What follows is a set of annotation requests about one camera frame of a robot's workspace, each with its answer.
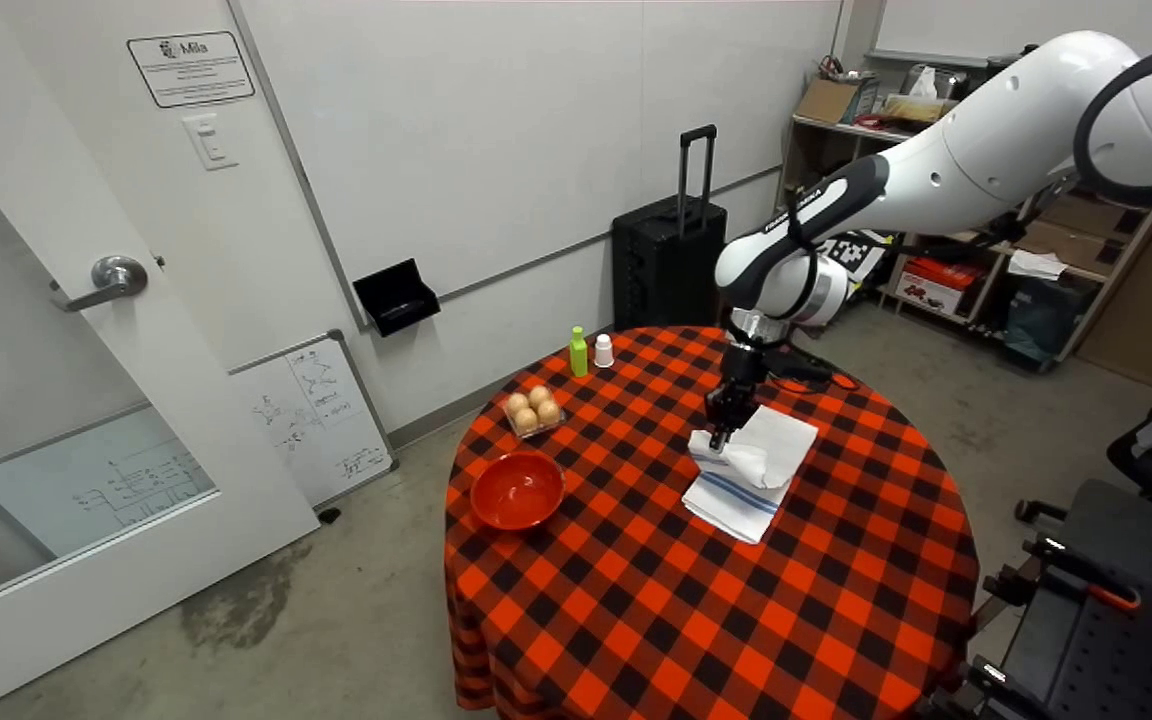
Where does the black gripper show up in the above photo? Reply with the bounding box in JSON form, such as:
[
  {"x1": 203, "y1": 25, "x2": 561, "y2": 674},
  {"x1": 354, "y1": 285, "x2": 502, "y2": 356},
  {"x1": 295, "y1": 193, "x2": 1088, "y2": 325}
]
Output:
[{"x1": 707, "y1": 339, "x2": 773, "y2": 450}]

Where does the white towel with blue stripes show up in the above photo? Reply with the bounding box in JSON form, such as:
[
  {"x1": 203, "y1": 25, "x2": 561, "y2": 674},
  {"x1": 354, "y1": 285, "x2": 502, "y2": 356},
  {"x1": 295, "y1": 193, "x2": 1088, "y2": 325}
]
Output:
[{"x1": 683, "y1": 403, "x2": 817, "y2": 544}]

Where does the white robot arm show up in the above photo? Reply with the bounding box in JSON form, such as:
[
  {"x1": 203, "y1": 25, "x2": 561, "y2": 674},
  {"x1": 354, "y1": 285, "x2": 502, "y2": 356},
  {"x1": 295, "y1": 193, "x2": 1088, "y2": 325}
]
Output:
[{"x1": 703, "y1": 34, "x2": 1152, "y2": 444}]

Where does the white salt shaker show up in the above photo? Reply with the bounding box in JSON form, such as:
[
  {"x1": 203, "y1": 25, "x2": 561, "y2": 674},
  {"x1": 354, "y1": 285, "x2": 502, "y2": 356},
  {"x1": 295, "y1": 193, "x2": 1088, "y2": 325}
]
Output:
[{"x1": 591, "y1": 334, "x2": 615, "y2": 373}]

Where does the green bottle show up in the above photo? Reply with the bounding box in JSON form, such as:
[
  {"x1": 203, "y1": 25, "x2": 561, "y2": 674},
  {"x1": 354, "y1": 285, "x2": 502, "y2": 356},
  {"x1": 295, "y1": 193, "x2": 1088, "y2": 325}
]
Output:
[{"x1": 569, "y1": 325, "x2": 591, "y2": 378}]

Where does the black suitcase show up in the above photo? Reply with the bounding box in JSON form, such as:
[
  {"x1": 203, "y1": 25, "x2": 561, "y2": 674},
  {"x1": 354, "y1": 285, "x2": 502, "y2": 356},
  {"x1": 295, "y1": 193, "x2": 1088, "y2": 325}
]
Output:
[{"x1": 611, "y1": 182, "x2": 728, "y2": 328}]

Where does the orange black checkered tablecloth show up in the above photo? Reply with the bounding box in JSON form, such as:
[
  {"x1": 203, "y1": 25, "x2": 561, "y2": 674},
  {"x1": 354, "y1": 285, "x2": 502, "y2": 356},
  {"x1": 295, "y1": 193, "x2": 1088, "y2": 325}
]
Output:
[{"x1": 445, "y1": 328, "x2": 976, "y2": 720}]

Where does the red bowl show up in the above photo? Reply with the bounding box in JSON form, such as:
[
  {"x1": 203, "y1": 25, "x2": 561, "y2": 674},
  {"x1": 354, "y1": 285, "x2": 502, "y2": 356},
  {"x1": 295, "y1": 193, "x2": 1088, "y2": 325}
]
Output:
[{"x1": 468, "y1": 451, "x2": 569, "y2": 532}]

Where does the storage shelf with clutter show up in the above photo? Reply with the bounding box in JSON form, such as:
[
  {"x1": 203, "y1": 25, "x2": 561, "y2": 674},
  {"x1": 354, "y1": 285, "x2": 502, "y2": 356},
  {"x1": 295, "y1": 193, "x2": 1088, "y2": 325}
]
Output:
[{"x1": 761, "y1": 34, "x2": 1148, "y2": 359}]

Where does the small whiteboard on floor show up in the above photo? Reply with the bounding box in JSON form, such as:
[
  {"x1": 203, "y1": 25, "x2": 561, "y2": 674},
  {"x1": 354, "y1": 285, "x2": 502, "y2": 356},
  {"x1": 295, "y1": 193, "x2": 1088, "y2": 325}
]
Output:
[{"x1": 230, "y1": 334, "x2": 391, "y2": 508}]

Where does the black perforated mounting board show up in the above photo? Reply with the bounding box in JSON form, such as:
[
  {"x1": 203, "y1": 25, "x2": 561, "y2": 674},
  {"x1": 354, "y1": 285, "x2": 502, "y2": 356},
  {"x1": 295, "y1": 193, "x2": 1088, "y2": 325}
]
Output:
[{"x1": 965, "y1": 483, "x2": 1152, "y2": 720}]

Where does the white door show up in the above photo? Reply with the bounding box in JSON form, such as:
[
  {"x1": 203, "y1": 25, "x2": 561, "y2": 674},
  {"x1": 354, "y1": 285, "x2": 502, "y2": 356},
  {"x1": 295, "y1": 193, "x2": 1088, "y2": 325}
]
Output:
[{"x1": 0, "y1": 13, "x2": 316, "y2": 695}]

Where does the black wall holder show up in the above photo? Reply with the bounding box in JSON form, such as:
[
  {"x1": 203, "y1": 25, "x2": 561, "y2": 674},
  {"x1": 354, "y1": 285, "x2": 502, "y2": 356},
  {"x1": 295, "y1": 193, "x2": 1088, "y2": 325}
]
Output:
[{"x1": 350, "y1": 260, "x2": 440, "y2": 338}]

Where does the silver door handle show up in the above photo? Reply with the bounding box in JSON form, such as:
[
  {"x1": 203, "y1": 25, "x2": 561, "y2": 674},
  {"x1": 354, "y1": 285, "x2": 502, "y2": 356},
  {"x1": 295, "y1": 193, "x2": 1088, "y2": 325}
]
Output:
[{"x1": 66, "y1": 255, "x2": 149, "y2": 312}]

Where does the wall sign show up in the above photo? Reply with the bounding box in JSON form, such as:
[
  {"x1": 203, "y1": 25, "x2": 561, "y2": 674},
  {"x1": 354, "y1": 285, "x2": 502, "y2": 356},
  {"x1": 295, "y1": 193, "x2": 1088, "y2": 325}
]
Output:
[{"x1": 126, "y1": 34, "x2": 257, "y2": 107}]

